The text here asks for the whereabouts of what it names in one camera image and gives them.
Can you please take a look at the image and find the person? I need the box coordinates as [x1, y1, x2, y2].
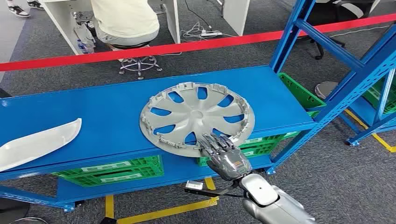
[90, 0, 160, 47]

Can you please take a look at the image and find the long blue metal shelf rack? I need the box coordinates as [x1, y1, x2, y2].
[0, 0, 396, 214]

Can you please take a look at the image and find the round silver stool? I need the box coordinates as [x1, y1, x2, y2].
[314, 81, 340, 100]

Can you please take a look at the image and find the black office chair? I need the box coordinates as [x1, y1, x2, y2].
[297, 0, 382, 61]

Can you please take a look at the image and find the white cable bundle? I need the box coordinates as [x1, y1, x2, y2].
[180, 21, 237, 44]

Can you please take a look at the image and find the person's foot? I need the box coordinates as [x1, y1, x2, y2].
[27, 0, 45, 10]
[7, 4, 31, 18]

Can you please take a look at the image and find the black rounded floor object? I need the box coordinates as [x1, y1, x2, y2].
[0, 197, 32, 224]

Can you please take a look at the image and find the green plastic crate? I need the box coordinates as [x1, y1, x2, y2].
[197, 72, 328, 168]
[51, 155, 165, 188]
[362, 77, 396, 116]

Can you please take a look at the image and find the white curved plastic part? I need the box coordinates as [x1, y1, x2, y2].
[0, 118, 83, 173]

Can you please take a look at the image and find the chrome base swivel stool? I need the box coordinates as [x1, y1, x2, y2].
[109, 42, 163, 81]

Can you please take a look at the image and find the red barrier tape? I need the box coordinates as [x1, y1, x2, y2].
[0, 13, 396, 73]

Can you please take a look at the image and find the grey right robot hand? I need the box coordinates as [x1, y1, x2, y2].
[198, 132, 253, 182]

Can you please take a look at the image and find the grey plastic wheel cover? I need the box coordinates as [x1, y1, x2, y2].
[139, 81, 256, 158]

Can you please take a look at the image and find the clear water bottle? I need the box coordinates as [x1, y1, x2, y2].
[76, 39, 89, 54]

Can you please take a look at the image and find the white desk side panel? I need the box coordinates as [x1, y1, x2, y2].
[222, 0, 251, 36]

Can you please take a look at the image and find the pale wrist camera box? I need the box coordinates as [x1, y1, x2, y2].
[184, 180, 204, 191]

